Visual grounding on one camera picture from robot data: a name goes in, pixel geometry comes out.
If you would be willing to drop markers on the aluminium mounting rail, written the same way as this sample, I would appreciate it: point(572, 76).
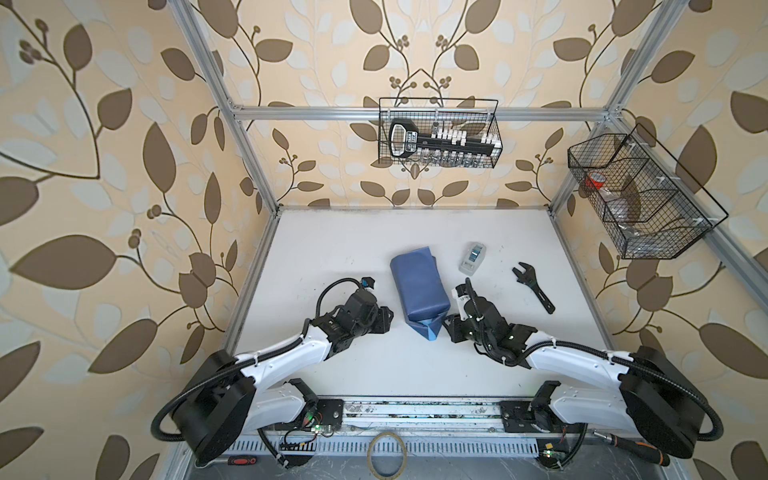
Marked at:
point(420, 414)

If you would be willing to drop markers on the black wire basket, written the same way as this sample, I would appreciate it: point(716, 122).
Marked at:
point(653, 206)
point(475, 116)

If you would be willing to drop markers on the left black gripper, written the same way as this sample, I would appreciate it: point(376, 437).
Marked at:
point(385, 319)

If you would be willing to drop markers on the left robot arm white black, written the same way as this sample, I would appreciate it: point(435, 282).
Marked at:
point(230, 394)

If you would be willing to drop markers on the light blue wrapping paper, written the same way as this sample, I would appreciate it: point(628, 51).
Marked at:
point(423, 298)

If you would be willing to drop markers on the back black wire basket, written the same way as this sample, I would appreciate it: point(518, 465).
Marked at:
point(475, 116)

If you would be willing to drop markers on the ratchet wrench red handle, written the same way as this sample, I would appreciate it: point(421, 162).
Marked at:
point(242, 460)

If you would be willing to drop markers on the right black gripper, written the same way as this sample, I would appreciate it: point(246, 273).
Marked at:
point(453, 327)

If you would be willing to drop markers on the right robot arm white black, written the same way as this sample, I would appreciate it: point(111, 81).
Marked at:
point(640, 373)

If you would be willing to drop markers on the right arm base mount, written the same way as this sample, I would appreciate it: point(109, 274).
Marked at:
point(519, 416)

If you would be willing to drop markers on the black adjustable wrench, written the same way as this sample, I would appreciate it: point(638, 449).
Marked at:
point(526, 275)

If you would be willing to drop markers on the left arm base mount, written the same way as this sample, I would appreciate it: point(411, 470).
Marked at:
point(324, 416)

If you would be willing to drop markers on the right black wire basket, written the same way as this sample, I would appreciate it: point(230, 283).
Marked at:
point(653, 206)

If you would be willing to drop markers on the orange black screwdriver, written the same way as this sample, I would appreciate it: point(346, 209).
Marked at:
point(643, 451)

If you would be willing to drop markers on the grey tape dispenser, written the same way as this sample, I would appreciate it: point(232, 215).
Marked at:
point(473, 258)

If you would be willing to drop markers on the clear tape roll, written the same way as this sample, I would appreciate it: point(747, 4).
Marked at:
point(387, 444)

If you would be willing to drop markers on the black socket set holder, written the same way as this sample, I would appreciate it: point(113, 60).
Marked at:
point(404, 139)

